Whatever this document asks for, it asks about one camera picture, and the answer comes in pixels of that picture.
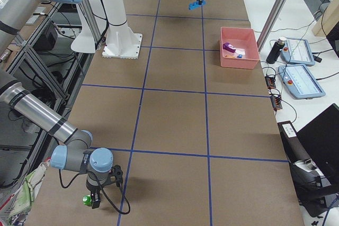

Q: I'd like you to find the long blue stud block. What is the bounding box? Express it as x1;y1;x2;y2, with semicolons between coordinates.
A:
189;0;206;11

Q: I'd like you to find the green block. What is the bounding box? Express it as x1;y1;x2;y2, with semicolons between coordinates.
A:
82;195;92;206

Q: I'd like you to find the purple curved block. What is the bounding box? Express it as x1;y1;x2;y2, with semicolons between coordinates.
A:
222;42;236;53

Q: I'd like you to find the pink plastic box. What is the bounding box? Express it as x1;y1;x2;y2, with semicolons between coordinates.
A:
220;27;260;69

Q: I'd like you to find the crumpled cloth bag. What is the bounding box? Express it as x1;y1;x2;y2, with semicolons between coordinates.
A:
1;157;51;225

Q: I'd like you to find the black water bottle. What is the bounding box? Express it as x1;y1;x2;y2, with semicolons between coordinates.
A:
266;39;285;64

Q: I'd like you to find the far orange USB hub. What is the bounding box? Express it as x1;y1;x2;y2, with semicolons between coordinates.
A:
265;75;276;89

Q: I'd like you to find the orange usb hub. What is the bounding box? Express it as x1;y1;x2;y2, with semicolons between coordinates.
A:
265;75;276;89
270;94;282;111

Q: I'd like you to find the far teach pendant tablet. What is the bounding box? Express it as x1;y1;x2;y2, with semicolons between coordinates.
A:
277;37;315;66

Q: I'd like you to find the teach pendant tablet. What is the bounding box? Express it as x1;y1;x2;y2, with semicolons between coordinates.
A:
277;37;315;66
278;64;326;100

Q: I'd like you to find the near teach pendant tablet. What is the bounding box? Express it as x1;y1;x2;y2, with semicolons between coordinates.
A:
278;64;326;100

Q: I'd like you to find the near orange USB hub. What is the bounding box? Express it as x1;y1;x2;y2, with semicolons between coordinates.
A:
270;94;282;111

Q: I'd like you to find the black laptop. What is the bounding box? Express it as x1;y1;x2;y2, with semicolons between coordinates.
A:
297;103;338;184

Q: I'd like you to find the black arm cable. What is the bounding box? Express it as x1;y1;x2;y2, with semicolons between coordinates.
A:
58;167;131;214

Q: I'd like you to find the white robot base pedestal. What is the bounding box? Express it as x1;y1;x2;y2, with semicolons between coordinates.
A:
102;0;142;59

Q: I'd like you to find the aluminium frame post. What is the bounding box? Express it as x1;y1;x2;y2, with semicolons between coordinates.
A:
257;0;287;53

